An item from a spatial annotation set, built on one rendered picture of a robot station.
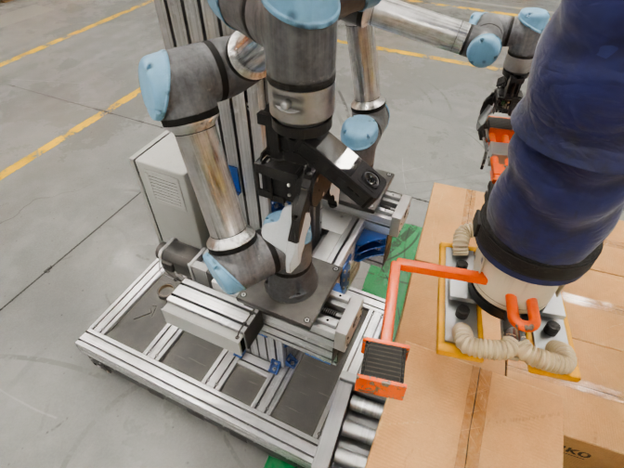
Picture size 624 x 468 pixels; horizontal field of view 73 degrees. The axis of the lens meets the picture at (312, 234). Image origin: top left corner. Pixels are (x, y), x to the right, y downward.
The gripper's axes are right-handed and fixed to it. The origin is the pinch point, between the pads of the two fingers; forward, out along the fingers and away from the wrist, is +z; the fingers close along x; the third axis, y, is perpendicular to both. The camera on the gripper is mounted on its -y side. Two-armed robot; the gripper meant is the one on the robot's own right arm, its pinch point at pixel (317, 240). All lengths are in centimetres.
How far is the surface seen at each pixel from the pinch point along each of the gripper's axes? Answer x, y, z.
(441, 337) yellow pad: -17.8, -22.4, 37.3
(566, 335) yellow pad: -30, -47, 37
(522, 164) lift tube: -26.9, -24.8, -3.6
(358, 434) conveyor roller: -13, -10, 97
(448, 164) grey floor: -255, 2, 152
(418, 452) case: 0, -25, 57
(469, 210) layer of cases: -139, -22, 97
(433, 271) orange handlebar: -25.1, -16.4, 25.7
